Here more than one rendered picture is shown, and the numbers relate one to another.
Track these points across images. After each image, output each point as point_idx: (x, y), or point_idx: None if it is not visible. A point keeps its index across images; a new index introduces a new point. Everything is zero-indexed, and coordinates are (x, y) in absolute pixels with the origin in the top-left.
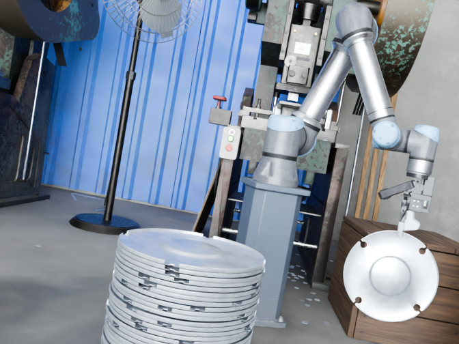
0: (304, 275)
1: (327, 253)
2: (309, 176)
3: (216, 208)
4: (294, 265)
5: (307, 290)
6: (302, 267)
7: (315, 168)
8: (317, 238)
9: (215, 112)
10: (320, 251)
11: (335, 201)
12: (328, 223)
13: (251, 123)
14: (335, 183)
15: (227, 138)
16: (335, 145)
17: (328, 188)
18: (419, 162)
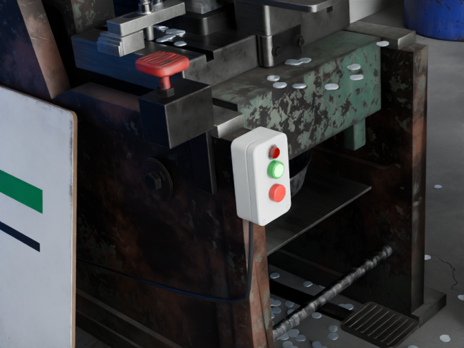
0: (334, 296)
1: (422, 253)
2: (360, 131)
3: (257, 328)
4: (271, 279)
5: (426, 337)
6: (282, 273)
7: (366, 108)
8: (378, 232)
9: (178, 111)
10: (414, 258)
11: (422, 155)
12: (419, 201)
13: (204, 74)
14: (419, 122)
15: (266, 174)
16: (398, 43)
17: (395, 134)
18: None
